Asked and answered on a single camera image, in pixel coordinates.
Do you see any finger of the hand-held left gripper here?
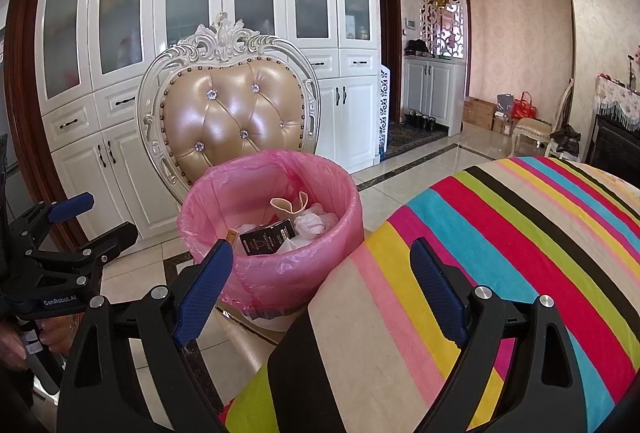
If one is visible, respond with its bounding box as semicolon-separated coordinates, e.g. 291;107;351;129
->
9;193;96;242
24;221;140;272

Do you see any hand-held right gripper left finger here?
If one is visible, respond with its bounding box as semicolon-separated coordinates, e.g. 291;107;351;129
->
57;239;236;433

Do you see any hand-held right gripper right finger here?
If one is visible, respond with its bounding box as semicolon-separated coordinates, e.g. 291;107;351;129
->
409;237;588;433

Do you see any pink-lined trash bin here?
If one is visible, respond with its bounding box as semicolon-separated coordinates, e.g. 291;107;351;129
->
177;149;363;333

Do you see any small black box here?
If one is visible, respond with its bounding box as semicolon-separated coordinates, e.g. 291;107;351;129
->
239;219;297;258

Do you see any beige wrapper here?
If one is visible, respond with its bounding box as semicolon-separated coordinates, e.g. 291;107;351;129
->
270;192;312;216

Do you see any white plastic bag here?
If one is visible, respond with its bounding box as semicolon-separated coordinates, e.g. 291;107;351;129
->
292;203;341;239

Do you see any person's left hand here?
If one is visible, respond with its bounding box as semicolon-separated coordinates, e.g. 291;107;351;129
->
0;315;78;373

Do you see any striped colourful tablecloth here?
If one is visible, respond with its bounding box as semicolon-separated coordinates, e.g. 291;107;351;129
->
220;156;640;433

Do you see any dark patterned rug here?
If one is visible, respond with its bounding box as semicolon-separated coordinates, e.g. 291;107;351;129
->
385;120;446;158

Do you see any ornate beige leather chair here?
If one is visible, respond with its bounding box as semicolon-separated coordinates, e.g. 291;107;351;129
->
137;12;321;204

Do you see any row of dark shoes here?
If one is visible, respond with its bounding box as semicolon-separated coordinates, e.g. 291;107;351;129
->
405;108;438;131

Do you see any large cardboard box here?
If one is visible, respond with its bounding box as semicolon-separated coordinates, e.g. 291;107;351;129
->
462;97;493;130

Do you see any white patterned board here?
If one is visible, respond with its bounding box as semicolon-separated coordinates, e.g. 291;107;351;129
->
377;67;392;161

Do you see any white chair beige cushion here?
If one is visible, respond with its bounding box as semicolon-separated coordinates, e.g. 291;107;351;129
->
512;78;576;158

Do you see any tall white glass-door cabinet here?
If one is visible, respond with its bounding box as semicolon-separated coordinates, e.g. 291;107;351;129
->
35;0;386;239

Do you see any red gift bag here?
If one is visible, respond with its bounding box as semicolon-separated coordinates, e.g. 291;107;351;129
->
512;91;538;120

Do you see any low white cabinet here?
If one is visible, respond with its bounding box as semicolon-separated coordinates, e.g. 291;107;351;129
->
402;55;468;136

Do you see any black piano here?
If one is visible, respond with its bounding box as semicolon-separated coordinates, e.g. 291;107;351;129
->
585;115;640;171

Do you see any dark wooden door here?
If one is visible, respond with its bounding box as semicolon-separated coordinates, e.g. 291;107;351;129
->
377;0;403;124

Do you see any white carved entrance screen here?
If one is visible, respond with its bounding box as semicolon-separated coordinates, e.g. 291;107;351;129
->
417;0;466;60

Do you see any floral lace cloth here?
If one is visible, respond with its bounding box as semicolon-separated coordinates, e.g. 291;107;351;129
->
594;75;640;134

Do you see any brown wooden door frame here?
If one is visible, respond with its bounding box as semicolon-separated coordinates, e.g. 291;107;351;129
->
4;0;86;236

